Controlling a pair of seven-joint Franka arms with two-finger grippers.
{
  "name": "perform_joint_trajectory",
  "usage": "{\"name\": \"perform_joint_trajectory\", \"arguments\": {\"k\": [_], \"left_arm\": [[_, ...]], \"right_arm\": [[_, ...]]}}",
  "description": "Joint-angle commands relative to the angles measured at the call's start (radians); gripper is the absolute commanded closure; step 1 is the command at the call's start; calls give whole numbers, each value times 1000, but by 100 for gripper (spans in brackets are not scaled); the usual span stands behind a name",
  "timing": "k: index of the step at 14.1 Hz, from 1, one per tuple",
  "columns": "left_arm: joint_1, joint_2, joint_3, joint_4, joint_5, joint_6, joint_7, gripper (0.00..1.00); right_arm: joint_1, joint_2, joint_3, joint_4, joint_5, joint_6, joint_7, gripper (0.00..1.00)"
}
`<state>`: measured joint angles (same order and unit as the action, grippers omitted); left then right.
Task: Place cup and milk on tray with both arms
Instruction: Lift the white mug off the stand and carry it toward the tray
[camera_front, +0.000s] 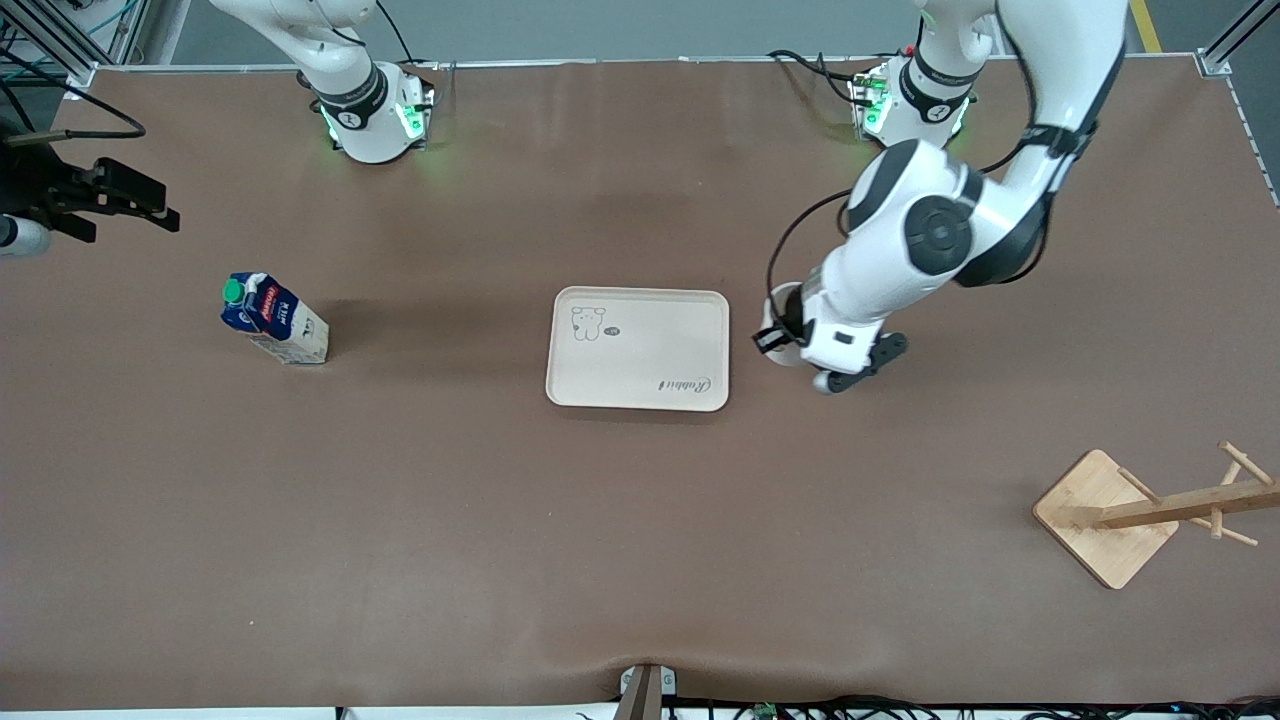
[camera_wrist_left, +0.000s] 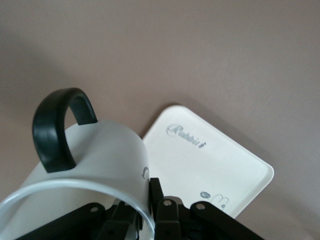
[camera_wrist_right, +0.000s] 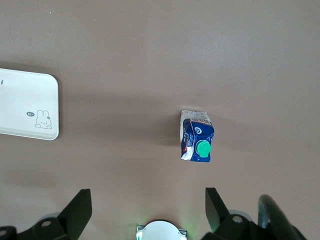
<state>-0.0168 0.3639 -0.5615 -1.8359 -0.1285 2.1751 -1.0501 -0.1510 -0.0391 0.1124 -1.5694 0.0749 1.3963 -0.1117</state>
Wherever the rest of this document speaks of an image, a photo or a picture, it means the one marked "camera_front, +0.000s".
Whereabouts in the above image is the black left base cable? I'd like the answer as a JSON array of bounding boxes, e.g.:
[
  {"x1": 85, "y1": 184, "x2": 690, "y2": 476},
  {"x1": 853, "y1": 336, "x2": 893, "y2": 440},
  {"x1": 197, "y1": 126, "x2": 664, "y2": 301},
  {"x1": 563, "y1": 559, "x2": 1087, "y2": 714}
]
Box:
[{"x1": 768, "y1": 48, "x2": 916, "y2": 106}]

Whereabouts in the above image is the blue and white milk carton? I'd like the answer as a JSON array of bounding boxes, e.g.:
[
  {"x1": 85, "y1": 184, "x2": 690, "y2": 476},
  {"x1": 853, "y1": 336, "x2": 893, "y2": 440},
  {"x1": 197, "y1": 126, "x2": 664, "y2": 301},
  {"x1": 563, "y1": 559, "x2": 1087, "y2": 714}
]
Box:
[{"x1": 220, "y1": 271, "x2": 330, "y2": 366}]

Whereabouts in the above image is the cream plastic tray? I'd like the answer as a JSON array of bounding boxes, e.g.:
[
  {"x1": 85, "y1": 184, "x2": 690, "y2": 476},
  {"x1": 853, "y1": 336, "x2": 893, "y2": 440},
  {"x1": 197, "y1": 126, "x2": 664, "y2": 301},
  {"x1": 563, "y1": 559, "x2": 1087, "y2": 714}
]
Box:
[{"x1": 545, "y1": 286, "x2": 731, "y2": 412}]

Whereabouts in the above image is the aluminium frame post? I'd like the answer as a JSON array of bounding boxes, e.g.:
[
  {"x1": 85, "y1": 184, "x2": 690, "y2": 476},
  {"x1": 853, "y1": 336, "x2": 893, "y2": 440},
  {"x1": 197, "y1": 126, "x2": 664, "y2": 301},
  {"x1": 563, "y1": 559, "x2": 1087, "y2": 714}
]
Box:
[
  {"x1": 1195, "y1": 0, "x2": 1280, "y2": 79},
  {"x1": 0, "y1": 0, "x2": 151, "y2": 89}
]

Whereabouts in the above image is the white smiley mug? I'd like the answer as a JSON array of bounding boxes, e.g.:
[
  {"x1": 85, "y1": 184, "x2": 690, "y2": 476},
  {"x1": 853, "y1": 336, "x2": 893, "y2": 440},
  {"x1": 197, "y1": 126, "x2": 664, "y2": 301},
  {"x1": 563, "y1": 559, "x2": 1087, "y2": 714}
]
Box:
[{"x1": 766, "y1": 283, "x2": 807, "y2": 368}]

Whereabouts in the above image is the black base cable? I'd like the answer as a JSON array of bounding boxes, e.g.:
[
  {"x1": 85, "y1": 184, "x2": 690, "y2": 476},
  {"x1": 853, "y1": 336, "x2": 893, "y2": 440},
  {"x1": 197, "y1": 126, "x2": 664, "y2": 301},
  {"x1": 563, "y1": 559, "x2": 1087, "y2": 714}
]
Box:
[
  {"x1": 768, "y1": 48, "x2": 916, "y2": 106},
  {"x1": 375, "y1": 0, "x2": 441, "y2": 71}
]

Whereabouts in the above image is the black right base cable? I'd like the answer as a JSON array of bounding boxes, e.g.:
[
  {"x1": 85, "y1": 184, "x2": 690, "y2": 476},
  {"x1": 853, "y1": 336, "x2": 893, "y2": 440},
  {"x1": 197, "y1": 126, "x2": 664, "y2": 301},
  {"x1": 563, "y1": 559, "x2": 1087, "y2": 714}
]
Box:
[{"x1": 375, "y1": 0, "x2": 441, "y2": 71}]

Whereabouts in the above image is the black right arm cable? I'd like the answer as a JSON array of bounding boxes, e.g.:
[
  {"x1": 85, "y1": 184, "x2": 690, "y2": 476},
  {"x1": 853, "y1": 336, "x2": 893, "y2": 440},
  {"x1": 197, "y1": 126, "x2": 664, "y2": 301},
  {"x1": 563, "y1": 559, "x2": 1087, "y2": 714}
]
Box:
[{"x1": 0, "y1": 50, "x2": 148, "y2": 143}]

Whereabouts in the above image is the wooden mug stand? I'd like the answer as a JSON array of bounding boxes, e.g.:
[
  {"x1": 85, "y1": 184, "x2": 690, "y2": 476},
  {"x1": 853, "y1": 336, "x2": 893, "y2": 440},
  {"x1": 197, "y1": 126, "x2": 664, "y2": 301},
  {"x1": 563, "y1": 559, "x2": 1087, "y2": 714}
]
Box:
[{"x1": 1032, "y1": 440, "x2": 1280, "y2": 591}]

